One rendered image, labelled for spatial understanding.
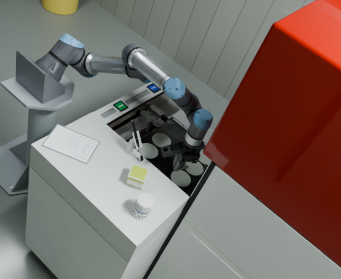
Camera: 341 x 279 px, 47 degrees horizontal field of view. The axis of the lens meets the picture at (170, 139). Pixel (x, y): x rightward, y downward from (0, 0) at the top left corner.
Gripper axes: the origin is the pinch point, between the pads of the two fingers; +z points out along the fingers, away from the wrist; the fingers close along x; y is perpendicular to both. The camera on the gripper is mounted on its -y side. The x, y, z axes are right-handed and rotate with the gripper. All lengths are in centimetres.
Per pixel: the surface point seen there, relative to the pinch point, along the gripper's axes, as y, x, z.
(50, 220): -51, 0, 41
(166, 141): 3.8, 22.6, 7.3
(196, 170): 15.1, 4.4, 7.3
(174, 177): 2.8, 0.5, 7.3
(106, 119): -27.6, 30.6, 1.2
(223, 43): 108, 182, 48
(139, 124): -7.8, 35.6, 9.3
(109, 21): 20, 273, 97
